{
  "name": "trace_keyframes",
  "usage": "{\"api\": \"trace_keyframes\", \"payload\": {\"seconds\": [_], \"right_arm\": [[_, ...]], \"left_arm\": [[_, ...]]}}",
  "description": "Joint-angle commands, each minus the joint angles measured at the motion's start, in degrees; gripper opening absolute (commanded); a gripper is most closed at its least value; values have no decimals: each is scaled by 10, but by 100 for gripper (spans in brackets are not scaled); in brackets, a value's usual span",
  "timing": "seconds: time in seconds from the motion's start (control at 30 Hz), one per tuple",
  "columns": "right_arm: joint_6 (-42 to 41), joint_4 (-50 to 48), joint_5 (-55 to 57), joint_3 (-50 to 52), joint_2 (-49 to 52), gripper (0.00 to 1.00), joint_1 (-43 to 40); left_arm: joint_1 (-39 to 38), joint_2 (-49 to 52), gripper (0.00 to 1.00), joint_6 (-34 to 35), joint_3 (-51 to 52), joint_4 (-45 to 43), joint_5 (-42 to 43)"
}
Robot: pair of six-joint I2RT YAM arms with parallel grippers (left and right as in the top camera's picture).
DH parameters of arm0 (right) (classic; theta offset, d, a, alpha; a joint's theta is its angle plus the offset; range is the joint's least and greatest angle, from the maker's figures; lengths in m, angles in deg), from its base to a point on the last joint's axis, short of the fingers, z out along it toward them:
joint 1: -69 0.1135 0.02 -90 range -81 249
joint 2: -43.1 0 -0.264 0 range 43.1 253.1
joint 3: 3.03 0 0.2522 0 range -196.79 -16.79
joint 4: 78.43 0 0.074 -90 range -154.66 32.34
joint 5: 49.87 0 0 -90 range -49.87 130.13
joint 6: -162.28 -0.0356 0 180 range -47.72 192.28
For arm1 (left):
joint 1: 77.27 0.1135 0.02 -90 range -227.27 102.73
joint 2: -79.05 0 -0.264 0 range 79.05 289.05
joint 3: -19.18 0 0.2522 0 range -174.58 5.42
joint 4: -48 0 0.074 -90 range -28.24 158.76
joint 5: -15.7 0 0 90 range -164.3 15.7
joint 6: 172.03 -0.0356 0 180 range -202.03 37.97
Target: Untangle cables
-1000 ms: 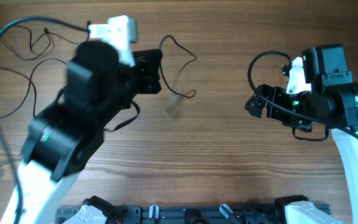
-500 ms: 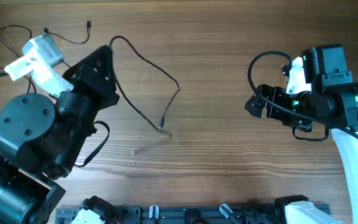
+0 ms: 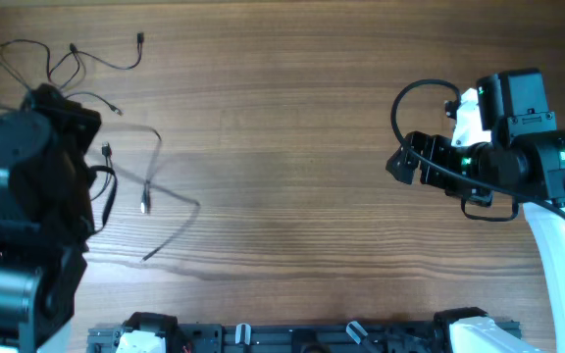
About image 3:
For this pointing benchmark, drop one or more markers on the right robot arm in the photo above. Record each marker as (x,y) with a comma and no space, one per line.
(506,140)

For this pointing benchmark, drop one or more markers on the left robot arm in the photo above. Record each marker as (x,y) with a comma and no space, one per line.
(46,216)

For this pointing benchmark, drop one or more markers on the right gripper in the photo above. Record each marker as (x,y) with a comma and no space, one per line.
(434,175)

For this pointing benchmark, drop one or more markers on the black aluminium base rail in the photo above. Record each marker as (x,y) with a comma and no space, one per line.
(395,337)

